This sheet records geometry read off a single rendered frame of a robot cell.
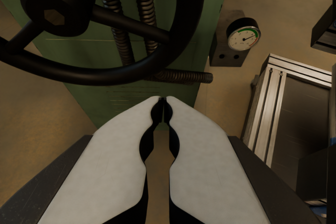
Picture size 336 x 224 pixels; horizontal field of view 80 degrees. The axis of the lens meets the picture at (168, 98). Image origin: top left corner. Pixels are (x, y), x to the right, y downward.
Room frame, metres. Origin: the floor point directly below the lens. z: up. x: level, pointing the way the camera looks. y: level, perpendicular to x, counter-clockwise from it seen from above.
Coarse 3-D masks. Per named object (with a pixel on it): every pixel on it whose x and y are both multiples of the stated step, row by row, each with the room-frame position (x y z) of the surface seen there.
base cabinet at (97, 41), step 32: (96, 0) 0.36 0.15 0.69; (128, 0) 0.36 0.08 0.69; (160, 0) 0.36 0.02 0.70; (96, 32) 0.36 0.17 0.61; (128, 32) 0.36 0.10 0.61; (96, 64) 0.36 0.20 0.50; (192, 64) 0.37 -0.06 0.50; (96, 96) 0.35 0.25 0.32; (128, 96) 0.36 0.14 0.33; (192, 96) 0.37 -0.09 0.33; (160, 128) 0.36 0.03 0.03
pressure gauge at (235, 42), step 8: (232, 24) 0.32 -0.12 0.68; (240, 24) 0.31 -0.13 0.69; (248, 24) 0.31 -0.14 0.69; (256, 24) 0.32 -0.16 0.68; (232, 32) 0.30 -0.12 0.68; (240, 32) 0.31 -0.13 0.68; (248, 32) 0.31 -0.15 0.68; (256, 32) 0.31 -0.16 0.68; (232, 40) 0.31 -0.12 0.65; (240, 40) 0.31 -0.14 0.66; (248, 40) 0.31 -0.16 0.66; (256, 40) 0.31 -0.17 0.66; (232, 48) 0.30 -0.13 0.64; (240, 48) 0.31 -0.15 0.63; (248, 48) 0.30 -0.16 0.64
